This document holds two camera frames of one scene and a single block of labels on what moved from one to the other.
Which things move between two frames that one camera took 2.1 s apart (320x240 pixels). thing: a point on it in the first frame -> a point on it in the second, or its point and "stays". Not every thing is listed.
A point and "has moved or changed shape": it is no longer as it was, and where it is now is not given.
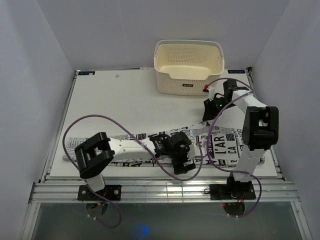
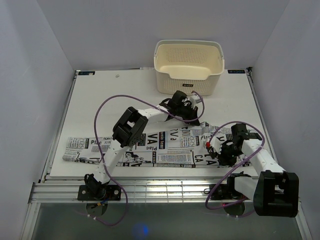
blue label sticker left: [90, 73] stays
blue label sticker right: [236, 71] stays
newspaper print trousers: [212, 144] has moved or changed shape
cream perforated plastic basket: [184, 67] stays
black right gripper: [210, 112] -> [224, 160]
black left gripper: [178, 165] -> [192, 115]
